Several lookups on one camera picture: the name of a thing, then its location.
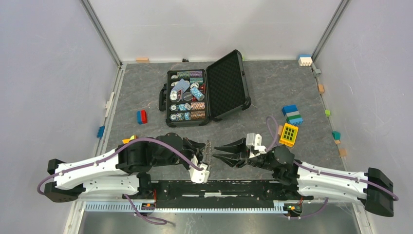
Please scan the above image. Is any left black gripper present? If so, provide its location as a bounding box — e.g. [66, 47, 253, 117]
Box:
[153, 137, 206, 171]

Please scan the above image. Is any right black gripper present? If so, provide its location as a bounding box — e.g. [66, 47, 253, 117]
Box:
[211, 137, 276, 172]

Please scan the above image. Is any large ring of keyrings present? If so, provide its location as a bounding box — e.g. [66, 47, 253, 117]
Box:
[204, 140, 213, 172]

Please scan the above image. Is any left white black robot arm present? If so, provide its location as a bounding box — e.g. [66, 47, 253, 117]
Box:
[37, 133, 209, 203]

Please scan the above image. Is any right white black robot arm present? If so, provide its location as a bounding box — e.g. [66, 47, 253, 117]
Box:
[213, 138, 398, 217]

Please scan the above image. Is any black poker chip case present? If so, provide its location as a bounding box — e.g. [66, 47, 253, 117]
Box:
[159, 50, 251, 127]

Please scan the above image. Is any black dealer button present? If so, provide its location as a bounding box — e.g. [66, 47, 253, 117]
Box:
[182, 92, 193, 101]

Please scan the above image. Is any wooden cylinder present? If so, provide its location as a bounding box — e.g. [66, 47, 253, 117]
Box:
[277, 125, 283, 136]

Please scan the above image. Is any yellow window brick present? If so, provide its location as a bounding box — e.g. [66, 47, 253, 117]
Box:
[279, 123, 299, 147]

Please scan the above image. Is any red blue brick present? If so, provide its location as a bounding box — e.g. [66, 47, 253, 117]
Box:
[136, 110, 148, 125]

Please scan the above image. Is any yellow orange brick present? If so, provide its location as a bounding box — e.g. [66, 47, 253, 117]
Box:
[122, 135, 138, 144]

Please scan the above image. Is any blue green brick stack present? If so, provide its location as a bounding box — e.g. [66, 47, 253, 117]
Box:
[282, 105, 303, 126]

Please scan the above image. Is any tan wooden block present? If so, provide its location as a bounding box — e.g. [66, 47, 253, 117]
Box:
[135, 58, 150, 63]

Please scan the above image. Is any teal brick right edge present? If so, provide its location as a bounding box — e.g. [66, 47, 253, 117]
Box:
[332, 131, 341, 140]

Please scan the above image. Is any tan block right edge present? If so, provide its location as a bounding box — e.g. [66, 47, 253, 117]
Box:
[338, 148, 347, 157]

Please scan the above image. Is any orange block right edge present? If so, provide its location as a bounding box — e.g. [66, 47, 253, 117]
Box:
[318, 84, 325, 95]

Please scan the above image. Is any white blue corner brick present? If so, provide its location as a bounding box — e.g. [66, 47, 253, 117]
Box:
[298, 54, 313, 66]

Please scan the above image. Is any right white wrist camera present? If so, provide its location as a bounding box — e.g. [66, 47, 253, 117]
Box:
[245, 133, 266, 158]

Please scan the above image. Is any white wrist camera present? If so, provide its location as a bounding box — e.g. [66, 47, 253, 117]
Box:
[245, 133, 266, 158]
[189, 157, 210, 184]

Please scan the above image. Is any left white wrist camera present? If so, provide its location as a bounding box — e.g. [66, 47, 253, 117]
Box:
[189, 157, 210, 184]

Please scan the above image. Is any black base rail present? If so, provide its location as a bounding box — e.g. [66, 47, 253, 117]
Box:
[130, 180, 313, 209]

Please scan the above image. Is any blue brick on left rail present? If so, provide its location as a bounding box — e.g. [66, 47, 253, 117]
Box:
[96, 126, 105, 139]

